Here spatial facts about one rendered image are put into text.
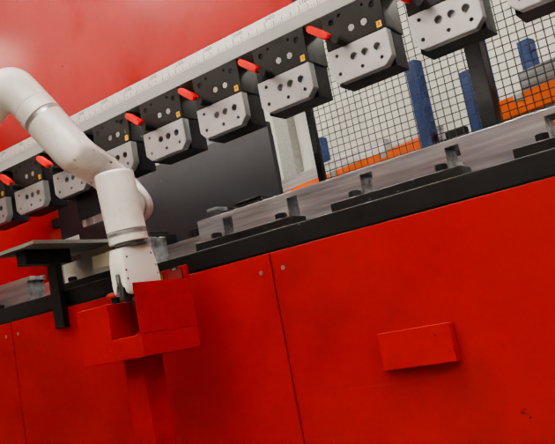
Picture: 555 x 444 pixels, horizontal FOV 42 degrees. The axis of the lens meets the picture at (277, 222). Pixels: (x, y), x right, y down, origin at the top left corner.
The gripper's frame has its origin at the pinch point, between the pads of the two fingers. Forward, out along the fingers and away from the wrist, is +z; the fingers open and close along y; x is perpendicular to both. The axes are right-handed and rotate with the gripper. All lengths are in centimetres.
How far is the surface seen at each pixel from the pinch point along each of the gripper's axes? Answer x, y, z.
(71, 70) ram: -47, -34, -75
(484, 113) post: 42, -110, -35
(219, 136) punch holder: 3, -34, -39
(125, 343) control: -0.3, 6.5, 4.3
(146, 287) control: 4.8, 2.3, -5.7
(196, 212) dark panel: -58, -84, -31
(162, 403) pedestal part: -2.1, -1.1, 18.8
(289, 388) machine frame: 19.6, -16.9, 21.9
